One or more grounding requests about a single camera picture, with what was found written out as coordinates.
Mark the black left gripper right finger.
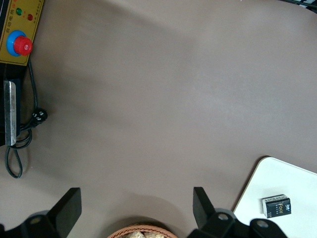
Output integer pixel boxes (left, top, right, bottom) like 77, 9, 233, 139
188, 186, 289, 238

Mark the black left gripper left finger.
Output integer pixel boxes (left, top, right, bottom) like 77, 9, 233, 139
0, 187, 82, 238

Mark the cream plastic tray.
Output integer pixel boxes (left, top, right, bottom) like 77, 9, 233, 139
232, 155, 317, 238

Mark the round brown wicker basket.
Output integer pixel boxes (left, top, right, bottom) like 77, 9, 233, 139
106, 224, 178, 238

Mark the black tissue pack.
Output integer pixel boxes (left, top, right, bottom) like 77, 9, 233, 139
262, 194, 292, 219

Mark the black yellow emergency-stop control box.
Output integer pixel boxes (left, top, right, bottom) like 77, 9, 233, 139
0, 0, 45, 147

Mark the black white striped object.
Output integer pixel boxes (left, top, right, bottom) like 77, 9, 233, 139
281, 0, 317, 14

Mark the black power cable with plug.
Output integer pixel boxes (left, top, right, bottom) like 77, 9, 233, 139
4, 59, 49, 179

